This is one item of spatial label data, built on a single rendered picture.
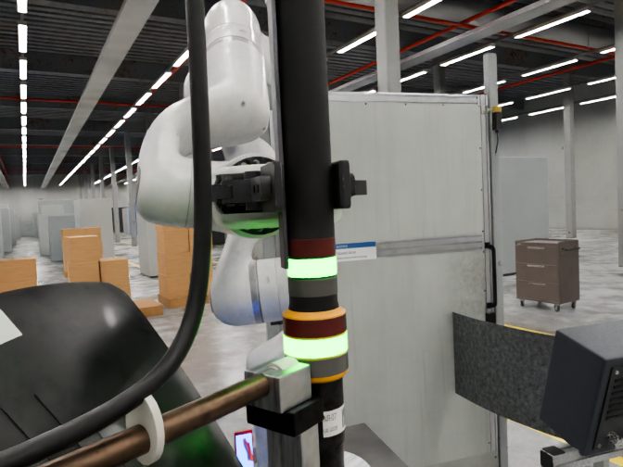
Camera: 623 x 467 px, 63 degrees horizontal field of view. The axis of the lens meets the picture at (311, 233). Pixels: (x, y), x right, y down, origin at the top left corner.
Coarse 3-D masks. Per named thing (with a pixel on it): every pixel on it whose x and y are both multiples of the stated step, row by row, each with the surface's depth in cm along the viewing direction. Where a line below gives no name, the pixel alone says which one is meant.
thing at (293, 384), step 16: (256, 368) 31; (288, 368) 31; (304, 368) 31; (272, 384) 30; (288, 384) 30; (304, 384) 31; (272, 400) 30; (288, 400) 30; (304, 400) 31; (320, 400) 32; (256, 416) 31; (272, 416) 31; (288, 416) 30; (304, 416) 30; (320, 416) 32; (272, 432) 32; (288, 432) 30; (304, 432) 31; (272, 448) 32; (288, 448) 32; (304, 448) 31; (272, 464) 33; (288, 464) 32; (304, 464) 31; (352, 464) 36; (368, 464) 36
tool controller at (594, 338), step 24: (576, 336) 87; (600, 336) 87; (552, 360) 91; (576, 360) 86; (600, 360) 81; (552, 384) 91; (576, 384) 86; (600, 384) 82; (552, 408) 92; (576, 408) 86; (600, 408) 83; (576, 432) 87; (600, 432) 84
